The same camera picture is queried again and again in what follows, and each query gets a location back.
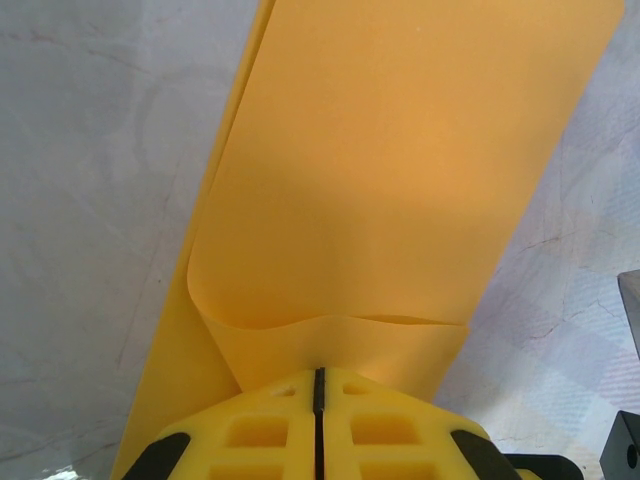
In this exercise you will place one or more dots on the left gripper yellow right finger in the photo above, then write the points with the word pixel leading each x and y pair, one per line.
pixel 390 435

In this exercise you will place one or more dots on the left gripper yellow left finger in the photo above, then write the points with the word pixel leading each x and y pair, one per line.
pixel 260 435

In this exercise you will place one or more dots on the orange-yellow paper sheet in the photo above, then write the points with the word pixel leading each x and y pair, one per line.
pixel 375 175

